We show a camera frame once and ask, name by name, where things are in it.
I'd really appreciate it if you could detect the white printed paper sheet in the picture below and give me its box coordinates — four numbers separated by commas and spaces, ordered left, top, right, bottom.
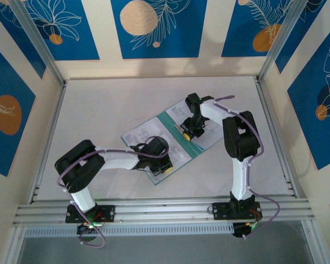
164, 98, 227, 151
122, 117, 196, 184

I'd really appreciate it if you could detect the green plastic folder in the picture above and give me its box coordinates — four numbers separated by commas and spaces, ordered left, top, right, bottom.
121, 115, 207, 186

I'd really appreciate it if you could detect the aluminium mounting rail beam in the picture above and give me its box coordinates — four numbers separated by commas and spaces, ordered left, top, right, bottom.
12, 194, 316, 229

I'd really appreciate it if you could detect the grey slotted cable duct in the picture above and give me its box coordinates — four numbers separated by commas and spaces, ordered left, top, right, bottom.
24, 222, 234, 238

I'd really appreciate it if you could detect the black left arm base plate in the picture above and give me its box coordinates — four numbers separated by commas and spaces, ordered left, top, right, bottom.
65, 205, 116, 223

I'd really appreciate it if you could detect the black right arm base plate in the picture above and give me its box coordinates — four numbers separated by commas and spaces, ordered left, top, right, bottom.
212, 201, 262, 221

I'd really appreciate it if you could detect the aluminium side rail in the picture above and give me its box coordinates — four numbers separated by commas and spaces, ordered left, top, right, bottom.
27, 81, 68, 204
254, 76, 300, 199

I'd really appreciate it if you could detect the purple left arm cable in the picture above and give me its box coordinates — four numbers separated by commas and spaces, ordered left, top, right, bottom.
56, 136, 170, 248

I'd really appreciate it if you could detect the aluminium frame post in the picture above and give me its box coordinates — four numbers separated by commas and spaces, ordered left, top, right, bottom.
257, 0, 311, 83
8, 0, 67, 86

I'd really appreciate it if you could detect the aluminium frame leg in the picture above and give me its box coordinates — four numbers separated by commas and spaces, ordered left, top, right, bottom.
2, 227, 27, 264
301, 218, 327, 264

